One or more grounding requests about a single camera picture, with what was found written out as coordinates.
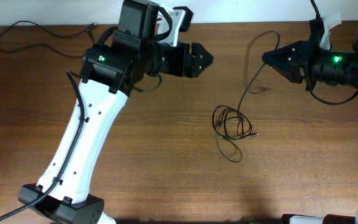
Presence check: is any black USB cable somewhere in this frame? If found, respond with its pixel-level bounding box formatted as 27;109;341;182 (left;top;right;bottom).
211;105;260;141

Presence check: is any thin black micro-USB cable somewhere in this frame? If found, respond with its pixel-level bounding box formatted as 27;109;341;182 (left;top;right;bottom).
0;21;98;59

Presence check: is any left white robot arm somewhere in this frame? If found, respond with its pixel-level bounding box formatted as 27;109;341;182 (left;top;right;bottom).
19;1;213;223

